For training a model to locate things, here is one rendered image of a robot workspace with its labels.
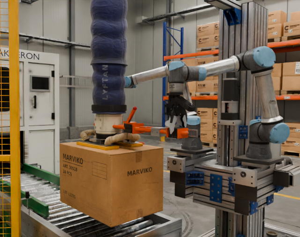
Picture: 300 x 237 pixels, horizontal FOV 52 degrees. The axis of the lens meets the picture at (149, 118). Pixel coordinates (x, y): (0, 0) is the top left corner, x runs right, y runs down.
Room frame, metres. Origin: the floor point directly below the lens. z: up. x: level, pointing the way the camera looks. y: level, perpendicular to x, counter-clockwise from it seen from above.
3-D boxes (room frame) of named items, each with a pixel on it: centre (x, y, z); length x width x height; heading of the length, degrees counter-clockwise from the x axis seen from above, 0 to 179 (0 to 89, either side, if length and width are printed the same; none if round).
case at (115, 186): (2.00, 0.26, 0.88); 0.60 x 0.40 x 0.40; 43
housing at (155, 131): (1.66, -0.05, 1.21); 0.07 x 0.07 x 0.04; 43
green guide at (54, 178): (3.05, 0.90, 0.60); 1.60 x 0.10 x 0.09; 43
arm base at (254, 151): (1.86, -0.66, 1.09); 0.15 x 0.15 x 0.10
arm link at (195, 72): (1.62, -0.23, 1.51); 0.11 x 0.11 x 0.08; 16
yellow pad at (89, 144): (1.94, 0.33, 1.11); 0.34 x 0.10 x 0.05; 43
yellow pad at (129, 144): (2.07, 0.19, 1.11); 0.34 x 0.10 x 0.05; 43
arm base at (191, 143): (2.20, -0.30, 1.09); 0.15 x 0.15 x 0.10
